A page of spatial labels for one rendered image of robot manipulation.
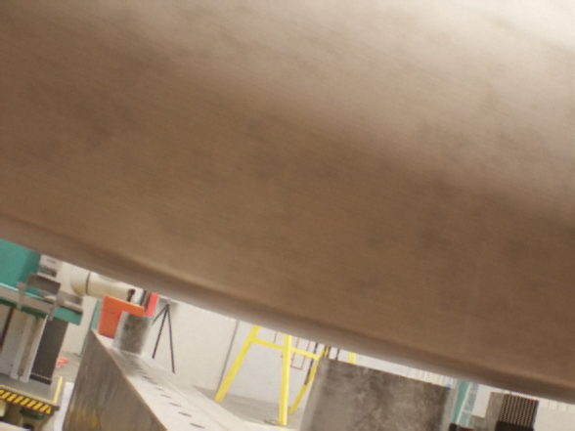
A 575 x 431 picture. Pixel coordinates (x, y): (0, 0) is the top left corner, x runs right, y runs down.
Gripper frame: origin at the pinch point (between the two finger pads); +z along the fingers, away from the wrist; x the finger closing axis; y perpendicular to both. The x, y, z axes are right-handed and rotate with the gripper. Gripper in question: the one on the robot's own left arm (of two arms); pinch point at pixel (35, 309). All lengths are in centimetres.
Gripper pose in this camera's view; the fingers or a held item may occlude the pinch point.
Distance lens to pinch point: 236.8
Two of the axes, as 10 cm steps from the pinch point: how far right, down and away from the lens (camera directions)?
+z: -2.7, 9.3, -2.5
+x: 9.1, 3.3, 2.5
